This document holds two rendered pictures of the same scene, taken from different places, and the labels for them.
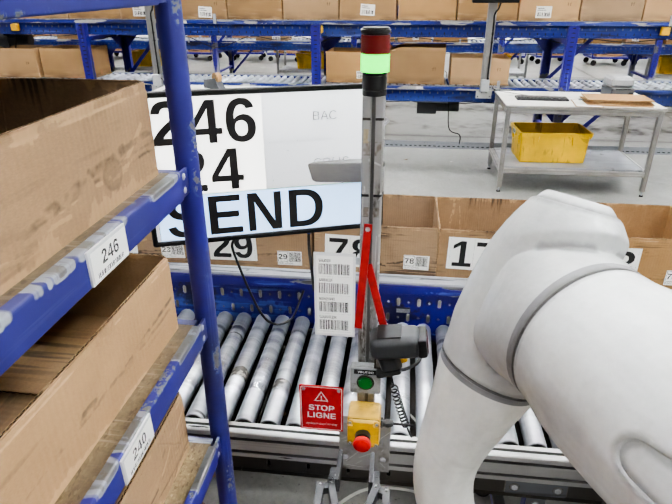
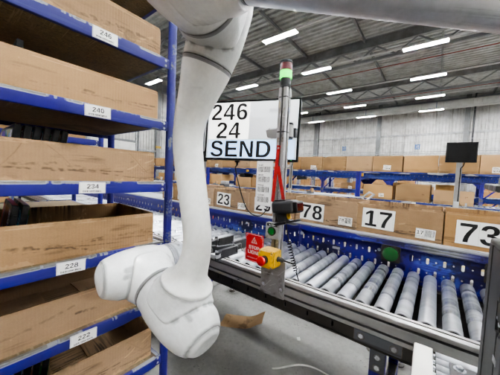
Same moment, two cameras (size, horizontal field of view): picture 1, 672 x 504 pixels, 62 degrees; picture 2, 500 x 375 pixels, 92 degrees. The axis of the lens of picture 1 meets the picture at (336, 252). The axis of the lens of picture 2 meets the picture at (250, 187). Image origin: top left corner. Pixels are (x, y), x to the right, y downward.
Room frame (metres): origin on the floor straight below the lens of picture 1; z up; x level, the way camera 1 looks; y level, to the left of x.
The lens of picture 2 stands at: (0.06, -0.49, 1.18)
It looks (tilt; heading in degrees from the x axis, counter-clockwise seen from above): 3 degrees down; 31
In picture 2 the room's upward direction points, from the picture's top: 3 degrees clockwise
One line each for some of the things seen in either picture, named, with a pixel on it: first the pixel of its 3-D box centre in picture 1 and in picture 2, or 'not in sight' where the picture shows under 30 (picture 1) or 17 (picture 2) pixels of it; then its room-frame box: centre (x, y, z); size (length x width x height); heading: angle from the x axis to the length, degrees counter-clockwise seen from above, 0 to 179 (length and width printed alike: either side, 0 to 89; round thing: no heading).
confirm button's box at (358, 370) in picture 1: (365, 378); (273, 231); (0.98, -0.06, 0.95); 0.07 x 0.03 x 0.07; 83
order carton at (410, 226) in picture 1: (377, 232); (332, 210); (1.74, -0.14, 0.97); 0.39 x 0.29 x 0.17; 83
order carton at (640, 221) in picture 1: (620, 243); (495, 231); (1.65, -0.92, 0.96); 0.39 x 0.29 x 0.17; 83
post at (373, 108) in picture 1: (368, 309); (279, 193); (1.01, -0.07, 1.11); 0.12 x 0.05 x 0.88; 83
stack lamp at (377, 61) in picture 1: (375, 53); (286, 71); (1.02, -0.07, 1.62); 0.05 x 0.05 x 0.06
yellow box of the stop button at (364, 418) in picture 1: (380, 427); (276, 260); (0.95, -0.10, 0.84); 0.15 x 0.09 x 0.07; 83
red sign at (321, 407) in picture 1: (334, 408); (260, 249); (1.00, 0.00, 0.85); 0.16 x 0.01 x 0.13; 83
